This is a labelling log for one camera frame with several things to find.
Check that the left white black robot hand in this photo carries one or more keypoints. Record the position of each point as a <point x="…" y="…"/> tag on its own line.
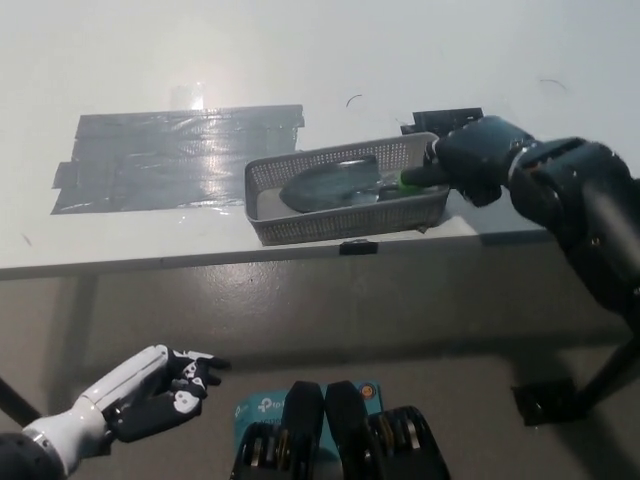
<point x="130" y="375"/>

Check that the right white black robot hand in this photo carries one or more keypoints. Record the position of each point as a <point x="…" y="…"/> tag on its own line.
<point x="480" y="155"/>

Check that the black tape patch on desk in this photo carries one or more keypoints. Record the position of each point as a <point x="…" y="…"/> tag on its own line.
<point x="440" y="120"/>

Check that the black slanted table leg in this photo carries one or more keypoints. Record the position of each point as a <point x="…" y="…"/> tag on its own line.
<point x="612" y="370"/>
<point x="17" y="400"/>

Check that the teal tp-link box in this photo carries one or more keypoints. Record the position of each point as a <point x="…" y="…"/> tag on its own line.
<point x="257" y="407"/>

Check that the grey perforated plastic basket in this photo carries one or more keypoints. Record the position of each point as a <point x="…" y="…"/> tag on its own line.
<point x="345" y="225"/>

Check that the small black tape strip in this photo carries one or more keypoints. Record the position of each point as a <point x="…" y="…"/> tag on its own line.
<point x="358" y="248"/>

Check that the black floor tape patch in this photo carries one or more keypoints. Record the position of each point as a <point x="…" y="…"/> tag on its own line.
<point x="547" y="402"/>

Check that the large grey duct tape patch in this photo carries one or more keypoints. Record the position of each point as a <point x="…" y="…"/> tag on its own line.
<point x="160" y="160"/>

